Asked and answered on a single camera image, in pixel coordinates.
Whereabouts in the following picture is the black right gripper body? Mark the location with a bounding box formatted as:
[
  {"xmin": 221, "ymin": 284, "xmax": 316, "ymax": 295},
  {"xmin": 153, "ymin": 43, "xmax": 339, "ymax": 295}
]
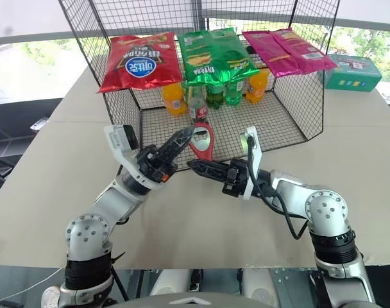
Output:
[{"xmin": 221, "ymin": 157, "xmax": 251, "ymax": 196}]

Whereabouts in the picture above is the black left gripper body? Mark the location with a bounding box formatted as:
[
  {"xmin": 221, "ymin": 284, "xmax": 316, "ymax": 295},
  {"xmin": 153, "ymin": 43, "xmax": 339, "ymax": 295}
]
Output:
[{"xmin": 137, "ymin": 144, "xmax": 178, "ymax": 191}]

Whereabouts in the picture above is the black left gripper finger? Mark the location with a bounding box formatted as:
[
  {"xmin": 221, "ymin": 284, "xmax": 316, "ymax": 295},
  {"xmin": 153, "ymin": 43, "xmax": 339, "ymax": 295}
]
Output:
[
  {"xmin": 162, "ymin": 134, "xmax": 193, "ymax": 168},
  {"xmin": 164, "ymin": 124, "xmax": 196, "ymax": 155}
]

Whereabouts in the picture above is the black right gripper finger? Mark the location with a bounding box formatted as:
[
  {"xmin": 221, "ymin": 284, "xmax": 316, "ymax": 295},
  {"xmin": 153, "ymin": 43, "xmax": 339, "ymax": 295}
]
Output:
[
  {"xmin": 193, "ymin": 169, "xmax": 230, "ymax": 186},
  {"xmin": 186, "ymin": 159, "xmax": 232, "ymax": 176}
]

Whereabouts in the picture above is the red bottle opener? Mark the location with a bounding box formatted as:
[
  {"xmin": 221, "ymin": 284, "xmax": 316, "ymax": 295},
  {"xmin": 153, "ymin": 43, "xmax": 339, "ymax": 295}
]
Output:
[{"xmin": 188, "ymin": 121, "xmax": 217, "ymax": 161}]

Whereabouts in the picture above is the glass bottle with red label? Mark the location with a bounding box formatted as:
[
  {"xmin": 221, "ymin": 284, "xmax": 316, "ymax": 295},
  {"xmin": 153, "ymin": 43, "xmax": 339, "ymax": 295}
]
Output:
[{"xmin": 185, "ymin": 82, "xmax": 212, "ymax": 126}]

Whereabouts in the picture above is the orange soda bottle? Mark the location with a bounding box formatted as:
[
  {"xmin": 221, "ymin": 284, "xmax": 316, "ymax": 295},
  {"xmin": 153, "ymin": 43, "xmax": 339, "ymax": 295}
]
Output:
[
  {"xmin": 246, "ymin": 69, "xmax": 271, "ymax": 105},
  {"xmin": 162, "ymin": 81, "xmax": 187, "ymax": 117}
]

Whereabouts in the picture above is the green soda bottle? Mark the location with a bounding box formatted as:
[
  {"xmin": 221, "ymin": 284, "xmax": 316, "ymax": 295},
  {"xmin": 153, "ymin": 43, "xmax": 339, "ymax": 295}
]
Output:
[
  {"xmin": 225, "ymin": 78, "xmax": 246, "ymax": 107},
  {"xmin": 205, "ymin": 83, "xmax": 227, "ymax": 110}
]

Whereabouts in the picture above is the red chip bag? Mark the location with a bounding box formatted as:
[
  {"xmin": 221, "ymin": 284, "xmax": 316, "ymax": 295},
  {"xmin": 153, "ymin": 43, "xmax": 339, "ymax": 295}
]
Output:
[{"xmin": 97, "ymin": 31, "xmax": 185, "ymax": 94}]

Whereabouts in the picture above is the green chip bag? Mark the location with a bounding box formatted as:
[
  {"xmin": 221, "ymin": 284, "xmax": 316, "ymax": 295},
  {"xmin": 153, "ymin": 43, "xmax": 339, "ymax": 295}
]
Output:
[{"xmin": 177, "ymin": 27, "xmax": 260, "ymax": 87}]

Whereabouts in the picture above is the white robot thigh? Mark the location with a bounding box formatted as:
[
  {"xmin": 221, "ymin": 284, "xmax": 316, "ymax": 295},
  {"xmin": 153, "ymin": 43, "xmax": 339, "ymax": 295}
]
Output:
[
  {"xmin": 149, "ymin": 268, "xmax": 191, "ymax": 296},
  {"xmin": 242, "ymin": 268, "xmax": 281, "ymax": 300}
]

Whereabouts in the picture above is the pink snack bag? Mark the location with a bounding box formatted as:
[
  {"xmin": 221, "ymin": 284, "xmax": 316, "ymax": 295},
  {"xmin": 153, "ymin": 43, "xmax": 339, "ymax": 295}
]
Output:
[
  {"xmin": 242, "ymin": 30, "xmax": 304, "ymax": 78},
  {"xmin": 271, "ymin": 28, "xmax": 339, "ymax": 73}
]

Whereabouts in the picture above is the small white device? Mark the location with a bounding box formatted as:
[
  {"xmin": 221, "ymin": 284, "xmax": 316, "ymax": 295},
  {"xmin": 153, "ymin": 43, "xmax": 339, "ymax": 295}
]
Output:
[{"xmin": 29, "ymin": 117, "xmax": 51, "ymax": 131}]

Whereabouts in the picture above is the green cardboard box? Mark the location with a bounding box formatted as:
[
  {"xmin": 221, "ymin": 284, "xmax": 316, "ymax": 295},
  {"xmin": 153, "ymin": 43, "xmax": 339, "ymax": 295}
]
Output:
[{"xmin": 318, "ymin": 53, "xmax": 383, "ymax": 94}]

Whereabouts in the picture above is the white shoe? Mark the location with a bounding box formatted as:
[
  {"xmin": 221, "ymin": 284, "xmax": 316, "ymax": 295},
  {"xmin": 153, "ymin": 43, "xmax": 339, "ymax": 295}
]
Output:
[{"xmin": 40, "ymin": 285, "xmax": 62, "ymax": 308}]

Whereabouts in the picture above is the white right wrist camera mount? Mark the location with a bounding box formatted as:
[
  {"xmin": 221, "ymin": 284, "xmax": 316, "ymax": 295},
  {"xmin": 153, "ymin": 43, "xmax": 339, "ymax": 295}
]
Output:
[{"xmin": 239, "ymin": 126, "xmax": 264, "ymax": 201}]

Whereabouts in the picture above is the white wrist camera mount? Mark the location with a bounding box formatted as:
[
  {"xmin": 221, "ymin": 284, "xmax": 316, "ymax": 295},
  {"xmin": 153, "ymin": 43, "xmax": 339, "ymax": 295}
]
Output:
[
  {"xmin": 103, "ymin": 124, "xmax": 152, "ymax": 191},
  {"xmin": 239, "ymin": 126, "xmax": 264, "ymax": 201}
]

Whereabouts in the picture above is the black wire grid rack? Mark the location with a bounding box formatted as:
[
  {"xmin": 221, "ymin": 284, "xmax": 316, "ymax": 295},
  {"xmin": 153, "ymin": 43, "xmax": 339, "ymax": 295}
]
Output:
[{"xmin": 57, "ymin": 0, "xmax": 341, "ymax": 171}]

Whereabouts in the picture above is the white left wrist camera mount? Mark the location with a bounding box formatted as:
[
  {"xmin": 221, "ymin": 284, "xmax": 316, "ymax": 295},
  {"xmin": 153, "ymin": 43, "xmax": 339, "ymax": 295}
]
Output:
[{"xmin": 103, "ymin": 124, "xmax": 152, "ymax": 191}]

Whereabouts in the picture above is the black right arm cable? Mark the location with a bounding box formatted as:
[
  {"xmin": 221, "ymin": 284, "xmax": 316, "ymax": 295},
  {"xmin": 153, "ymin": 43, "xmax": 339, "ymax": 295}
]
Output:
[{"xmin": 247, "ymin": 134, "xmax": 309, "ymax": 241}]

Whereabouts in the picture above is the thin white cable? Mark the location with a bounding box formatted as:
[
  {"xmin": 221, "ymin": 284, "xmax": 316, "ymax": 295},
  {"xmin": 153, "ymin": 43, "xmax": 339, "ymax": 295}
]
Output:
[{"xmin": 0, "ymin": 265, "xmax": 64, "ymax": 304}]

